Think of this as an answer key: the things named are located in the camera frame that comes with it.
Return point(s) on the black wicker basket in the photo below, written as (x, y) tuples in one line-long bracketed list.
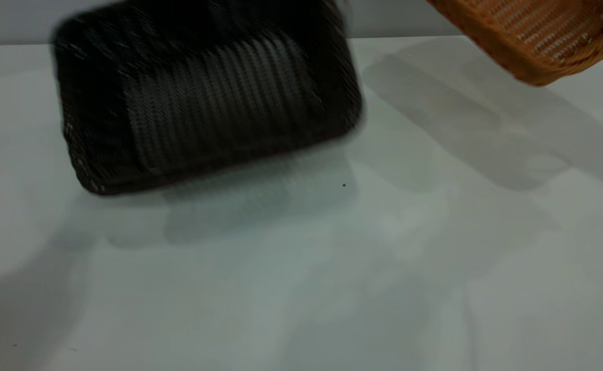
[(208, 103)]

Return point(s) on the orange wicker basket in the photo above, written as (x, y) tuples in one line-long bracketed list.
[(533, 36)]

